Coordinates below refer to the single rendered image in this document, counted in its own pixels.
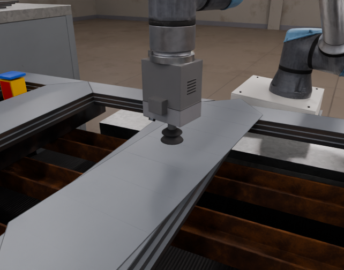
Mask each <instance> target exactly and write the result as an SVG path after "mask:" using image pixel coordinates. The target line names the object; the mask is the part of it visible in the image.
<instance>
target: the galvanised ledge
mask: <svg viewBox="0 0 344 270"><path fill-rule="evenodd" d="M151 122H152V121H151V120H149V118H148V117H145V116H143V113H140V112H134V111H128V110H122V109H121V110H119V111H118V112H116V113H114V114H113V115H111V116H109V117H107V118H106V119H104V120H102V121H101V122H99V124H100V130H103V131H108V132H112V133H118V134H122V135H126V136H131V137H133V136H134V135H135V134H136V133H138V132H139V131H140V130H142V129H143V128H144V127H146V126H147V125H149V124H150V123H151ZM227 157H228V158H232V159H237V160H242V161H247V162H252V163H256V164H262V165H265V166H270V167H275V168H279V169H284V170H289V171H294V172H297V173H302V174H307V175H311V176H317V177H321V178H326V179H331V180H334V181H339V182H344V149H339V148H333V147H327V146H322V145H316V144H310V143H306V142H300V141H294V140H289V139H283V138H277V137H271V136H266V135H262V134H256V133H250V132H247V133H246V134H245V135H244V136H243V137H242V138H241V140H240V141H239V142H238V143H237V144H236V145H235V146H234V147H233V148H232V149H231V151H230V152H229V154H228V155H227Z"/></svg>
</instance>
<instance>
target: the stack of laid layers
mask: <svg viewBox="0 0 344 270"><path fill-rule="evenodd" d="M25 84H26V89H27V92H29V91H32V90H34V89H37V88H40V87H42V86H45V85H41V84H35V83H31V82H25ZM0 94H2V89H1V85H0ZM94 104H95V105H99V106H105V107H111V108H116V109H122V110H128V111H134V112H138V113H143V101H139V100H133V99H127V98H123V97H116V96H110V95H103V94H97V93H91V94H89V95H87V96H84V97H82V98H80V99H77V100H75V101H73V102H71V103H68V104H66V105H64V106H62V107H60V108H57V109H55V110H53V111H51V112H49V113H46V114H44V115H42V116H40V117H38V118H35V119H33V120H31V121H29V122H27V123H24V124H22V125H20V126H18V127H16V128H13V129H11V130H8V131H6V132H4V133H2V134H0V152H1V151H3V150H5V149H7V148H9V147H11V146H13V145H15V144H17V143H19V142H21V141H23V140H25V139H27V138H29V137H31V136H33V135H35V134H37V133H39V132H41V131H43V130H45V129H47V128H49V127H51V126H53V125H55V124H57V123H59V122H61V121H63V120H65V119H67V118H69V117H71V116H73V115H75V114H77V113H79V112H80V111H82V110H84V109H86V108H88V107H90V106H92V105H94ZM163 124H164V122H161V121H157V120H155V121H153V122H151V123H150V124H149V125H147V126H146V127H144V128H143V129H142V130H140V131H139V132H138V133H136V134H135V135H134V136H133V137H131V138H130V139H129V140H127V141H126V142H125V143H123V144H122V145H120V146H119V147H118V148H116V149H115V150H114V151H112V152H111V153H110V154H108V155H107V156H106V157H104V158H103V159H102V160H101V161H99V162H98V163H97V164H95V165H94V166H93V167H91V168H90V169H88V170H87V171H86V172H84V173H83V174H82V175H84V174H85V173H87V172H89V171H90V170H92V169H93V168H95V167H97V166H98V165H100V164H101V163H103V162H105V161H106V160H108V159H109V158H111V157H112V156H114V155H115V154H117V153H119V152H120V151H122V150H123V149H125V148H127V147H128V146H130V145H131V144H133V143H135V142H136V141H138V140H139V139H141V138H142V137H144V136H145V135H147V134H149V133H150V132H152V131H154V130H155V129H157V128H158V127H160V126H161V125H163ZM248 132H250V133H256V134H262V135H266V136H271V137H277V138H283V139H289V140H294V141H300V142H304V143H310V144H316V145H322V146H327V147H333V148H339V149H344V134H342V133H336V132H329V131H323V130H316V129H310V128H306V127H300V126H293V125H287V124H280V123H274V122H268V121H261V120H258V121H257V122H256V123H255V125H254V126H253V127H252V128H251V129H250V130H249V131H248ZM229 152H230V151H229ZM229 152H228V153H227V154H226V155H225V156H224V158H223V159H222V160H221V161H220V162H219V163H218V164H217V165H216V166H215V167H214V168H213V169H212V170H211V171H210V172H209V173H208V174H207V176H206V177H205V178H204V179H203V180H202V181H201V182H200V183H199V184H198V185H197V186H196V187H195V188H194V189H193V190H192V191H191V192H190V193H189V195H188V196H187V197H186V198H185V199H184V200H183V201H182V202H181V203H180V204H179V205H178V206H177V207H176V208H175V209H174V210H173V211H172V213H171V214H170V215H169V216H168V217H167V218H166V219H165V220H164V221H163V222H162V223H161V224H160V225H159V226H158V227H157V228H156V229H155V231H154V232H153V233H152V234H151V235H150V236H149V237H148V238H147V239H146V240H145V241H144V242H143V243H142V245H141V246H140V247H139V248H137V250H136V251H135V252H134V253H133V254H132V255H131V256H130V257H129V258H128V260H127V261H126V262H125V263H124V264H123V265H122V266H121V267H120V268H119V269H118V270H154V269H155V268H156V266H157V265H158V263H159V261H160V260H161V258H162V257H163V255H164V254H165V252H166V251H167V249H168V248H169V246H170V244H171V243H172V241H173V240H174V238H175V237H176V235H177V233H178V232H179V230H180V229H181V227H182V225H183V224H184V222H185V221H186V219H187V218H188V216H189V215H190V213H191V212H192V210H193V209H194V207H195V205H196V204H197V202H198V201H199V199H200V197H201V196H202V195H203V193H204V191H205V190H206V188H207V187H208V185H209V183H210V182H211V180H212V179H213V177H214V176H215V174H216V173H217V171H218V170H219V168H220V167H221V165H222V163H223V162H224V160H225V159H226V157H227V155H228V154H229ZM82 175H80V176H82ZM80 176H79V177H80ZM79 177H78V178H79ZM76 179H77V178H76ZM4 234H5V233H3V234H2V235H0V246H1V243H2V240H3V237H4Z"/></svg>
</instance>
